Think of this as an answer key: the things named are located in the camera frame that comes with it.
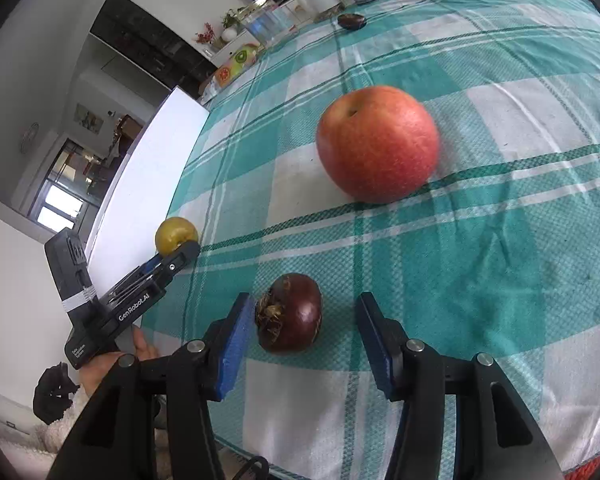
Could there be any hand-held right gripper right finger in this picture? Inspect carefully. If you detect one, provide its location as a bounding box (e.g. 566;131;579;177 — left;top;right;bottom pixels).
355;291;563;480

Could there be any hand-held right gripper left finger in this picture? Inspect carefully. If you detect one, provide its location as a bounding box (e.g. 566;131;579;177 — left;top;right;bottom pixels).
47;291;254;480

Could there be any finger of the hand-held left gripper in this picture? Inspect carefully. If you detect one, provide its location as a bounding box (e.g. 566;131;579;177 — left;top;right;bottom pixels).
111;242;201;304
107;255;165;297

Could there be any yellow-green plum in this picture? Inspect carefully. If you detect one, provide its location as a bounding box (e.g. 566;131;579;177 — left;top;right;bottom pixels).
154;216;200;256

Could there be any dark brown water chestnut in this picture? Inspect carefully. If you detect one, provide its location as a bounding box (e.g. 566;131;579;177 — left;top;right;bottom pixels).
254;273;324;356

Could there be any white cardboard box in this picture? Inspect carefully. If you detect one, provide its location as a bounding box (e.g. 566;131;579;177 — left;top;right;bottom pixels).
87;86;211;281

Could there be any person's left hand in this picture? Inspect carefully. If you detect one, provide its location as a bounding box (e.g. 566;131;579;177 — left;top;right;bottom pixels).
79;327;161;397

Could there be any dark object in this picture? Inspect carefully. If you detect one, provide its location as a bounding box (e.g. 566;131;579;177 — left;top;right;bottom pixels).
32;364;78;423

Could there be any glass balcony door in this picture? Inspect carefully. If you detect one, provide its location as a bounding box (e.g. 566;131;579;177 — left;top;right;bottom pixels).
30;140;112;235

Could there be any red apple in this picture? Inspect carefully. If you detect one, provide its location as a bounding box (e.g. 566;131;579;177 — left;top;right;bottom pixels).
316;85;441;205

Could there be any fruit printed packet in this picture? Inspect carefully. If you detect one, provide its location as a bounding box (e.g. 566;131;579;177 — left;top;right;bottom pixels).
200;42;266;106

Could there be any dark display cabinet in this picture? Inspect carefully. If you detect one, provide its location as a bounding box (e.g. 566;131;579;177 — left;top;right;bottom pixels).
89;0;218;101

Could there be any green plant in white vase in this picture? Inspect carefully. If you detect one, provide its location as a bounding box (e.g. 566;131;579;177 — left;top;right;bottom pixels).
221;6;248;43

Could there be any clear glass jar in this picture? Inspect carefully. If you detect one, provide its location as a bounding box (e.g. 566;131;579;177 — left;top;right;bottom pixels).
240;0;301;43

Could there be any orange fuzzy clothing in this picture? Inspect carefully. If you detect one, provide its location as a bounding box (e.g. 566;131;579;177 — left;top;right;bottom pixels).
562;452;600;480

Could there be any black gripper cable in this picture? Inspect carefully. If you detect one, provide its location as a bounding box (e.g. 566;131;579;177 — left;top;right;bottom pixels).
232;456;271;480

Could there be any framed wall painting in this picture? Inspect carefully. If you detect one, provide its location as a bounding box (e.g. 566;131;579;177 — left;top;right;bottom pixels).
75;103;105;133

